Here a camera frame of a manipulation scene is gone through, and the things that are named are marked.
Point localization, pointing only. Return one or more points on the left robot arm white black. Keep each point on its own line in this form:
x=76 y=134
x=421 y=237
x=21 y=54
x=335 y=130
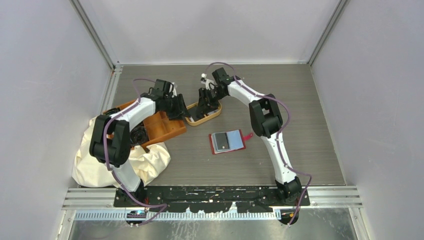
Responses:
x=117 y=163

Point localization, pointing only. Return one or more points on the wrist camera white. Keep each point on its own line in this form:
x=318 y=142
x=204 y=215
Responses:
x=173 y=89
x=209 y=83

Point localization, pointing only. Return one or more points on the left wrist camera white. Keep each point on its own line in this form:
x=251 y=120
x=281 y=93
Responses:
x=173 y=89

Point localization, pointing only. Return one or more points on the orange compartment organizer tray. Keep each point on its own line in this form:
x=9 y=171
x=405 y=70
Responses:
x=162 y=126

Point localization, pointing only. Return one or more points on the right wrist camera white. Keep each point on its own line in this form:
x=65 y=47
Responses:
x=209 y=83

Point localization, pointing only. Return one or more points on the red leather card holder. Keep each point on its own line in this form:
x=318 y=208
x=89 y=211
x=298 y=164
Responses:
x=237 y=140

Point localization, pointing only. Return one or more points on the black credit card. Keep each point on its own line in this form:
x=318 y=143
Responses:
x=220 y=142

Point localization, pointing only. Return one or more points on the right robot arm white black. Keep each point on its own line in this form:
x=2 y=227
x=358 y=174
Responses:
x=266 y=122

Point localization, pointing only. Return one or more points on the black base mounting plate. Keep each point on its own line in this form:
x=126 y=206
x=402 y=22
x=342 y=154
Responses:
x=212 y=199

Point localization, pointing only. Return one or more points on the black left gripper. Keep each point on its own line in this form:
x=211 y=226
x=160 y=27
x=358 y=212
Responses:
x=180 y=111

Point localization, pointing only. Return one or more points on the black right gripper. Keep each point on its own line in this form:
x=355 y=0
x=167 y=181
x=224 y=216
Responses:
x=205 y=107

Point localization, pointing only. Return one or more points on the cream cloth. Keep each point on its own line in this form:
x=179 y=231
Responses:
x=88 y=172

